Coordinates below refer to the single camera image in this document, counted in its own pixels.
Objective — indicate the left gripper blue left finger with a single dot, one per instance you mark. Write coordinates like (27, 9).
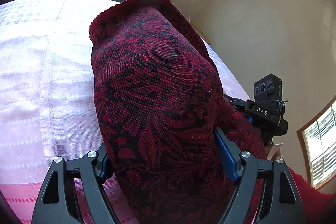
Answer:
(57, 201)

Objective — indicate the pink checked bed cover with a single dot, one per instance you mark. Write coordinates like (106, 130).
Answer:
(47, 107)

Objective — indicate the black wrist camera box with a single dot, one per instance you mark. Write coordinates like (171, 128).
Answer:
(268, 94)

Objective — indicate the dark red floral sweater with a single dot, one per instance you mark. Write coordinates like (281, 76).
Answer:
(158, 98)

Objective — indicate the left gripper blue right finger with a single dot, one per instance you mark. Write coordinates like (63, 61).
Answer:
(280, 200)

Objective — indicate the small side window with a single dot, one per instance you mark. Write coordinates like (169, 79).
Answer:
(318, 138)

